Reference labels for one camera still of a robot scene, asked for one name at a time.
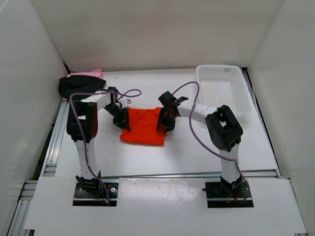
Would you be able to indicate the pink t shirt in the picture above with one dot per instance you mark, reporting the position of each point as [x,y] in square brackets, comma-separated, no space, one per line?
[86,73]

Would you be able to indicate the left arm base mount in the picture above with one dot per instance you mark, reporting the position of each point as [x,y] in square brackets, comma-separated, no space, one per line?
[90,192]

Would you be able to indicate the aluminium table frame rail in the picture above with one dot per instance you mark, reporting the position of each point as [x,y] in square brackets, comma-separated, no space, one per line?
[46,167]

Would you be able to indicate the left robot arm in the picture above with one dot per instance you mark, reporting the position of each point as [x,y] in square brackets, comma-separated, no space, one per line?
[82,126]

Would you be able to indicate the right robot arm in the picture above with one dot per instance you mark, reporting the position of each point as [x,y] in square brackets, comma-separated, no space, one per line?
[223,127]

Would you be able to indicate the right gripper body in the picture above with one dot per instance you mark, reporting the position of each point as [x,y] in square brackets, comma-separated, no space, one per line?
[166,120]

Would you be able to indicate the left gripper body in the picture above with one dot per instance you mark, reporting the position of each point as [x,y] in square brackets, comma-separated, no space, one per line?
[122,117]

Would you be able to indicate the black t shirt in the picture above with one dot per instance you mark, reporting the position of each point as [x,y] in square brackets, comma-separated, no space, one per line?
[78,86]

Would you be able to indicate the white plastic basket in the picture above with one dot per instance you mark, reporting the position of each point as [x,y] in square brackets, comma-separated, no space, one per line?
[223,85]

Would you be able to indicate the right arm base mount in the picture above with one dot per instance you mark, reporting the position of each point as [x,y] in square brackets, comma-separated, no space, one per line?
[219,197]

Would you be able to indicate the orange garment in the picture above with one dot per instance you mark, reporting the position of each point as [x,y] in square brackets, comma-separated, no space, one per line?
[143,128]

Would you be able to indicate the white front cover board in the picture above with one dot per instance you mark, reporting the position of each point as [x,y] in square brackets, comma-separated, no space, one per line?
[164,207]

